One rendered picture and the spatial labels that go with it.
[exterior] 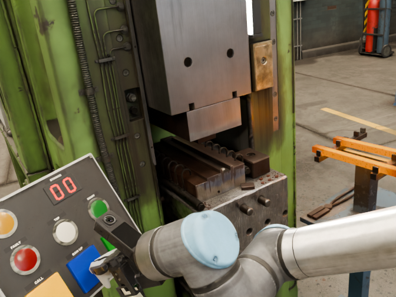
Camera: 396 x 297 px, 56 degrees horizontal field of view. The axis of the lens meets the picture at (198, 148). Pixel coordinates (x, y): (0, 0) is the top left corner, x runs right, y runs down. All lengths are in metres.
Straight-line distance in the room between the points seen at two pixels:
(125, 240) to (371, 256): 0.41
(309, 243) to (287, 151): 1.03
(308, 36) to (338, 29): 0.80
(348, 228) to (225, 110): 0.67
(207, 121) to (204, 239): 0.63
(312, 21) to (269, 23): 7.34
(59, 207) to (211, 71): 0.57
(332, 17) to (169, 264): 8.65
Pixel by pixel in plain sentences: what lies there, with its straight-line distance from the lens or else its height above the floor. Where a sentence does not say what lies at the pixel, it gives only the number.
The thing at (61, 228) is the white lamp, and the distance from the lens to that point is 0.88.
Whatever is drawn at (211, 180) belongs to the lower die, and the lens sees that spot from 1.22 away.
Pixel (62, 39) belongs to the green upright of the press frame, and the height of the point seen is 1.47.
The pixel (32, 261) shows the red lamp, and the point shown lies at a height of 1.08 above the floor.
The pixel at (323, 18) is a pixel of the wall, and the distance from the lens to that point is 8.95.
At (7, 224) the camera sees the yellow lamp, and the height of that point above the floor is 1.16.
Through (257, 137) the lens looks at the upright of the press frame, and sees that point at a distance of 1.49.
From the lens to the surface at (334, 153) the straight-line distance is 1.39.
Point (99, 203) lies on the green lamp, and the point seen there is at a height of 1.10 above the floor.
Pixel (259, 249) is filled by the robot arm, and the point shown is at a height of 1.11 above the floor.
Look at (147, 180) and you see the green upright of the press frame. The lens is 1.27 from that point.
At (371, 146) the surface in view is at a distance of 1.46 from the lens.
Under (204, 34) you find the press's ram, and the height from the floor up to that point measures 1.43.
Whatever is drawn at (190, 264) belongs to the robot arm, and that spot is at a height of 1.16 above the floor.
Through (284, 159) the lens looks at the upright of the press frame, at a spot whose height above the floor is 0.84.
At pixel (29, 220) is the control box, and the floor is 1.14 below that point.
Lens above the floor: 1.54
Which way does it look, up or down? 22 degrees down
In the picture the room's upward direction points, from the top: 7 degrees counter-clockwise
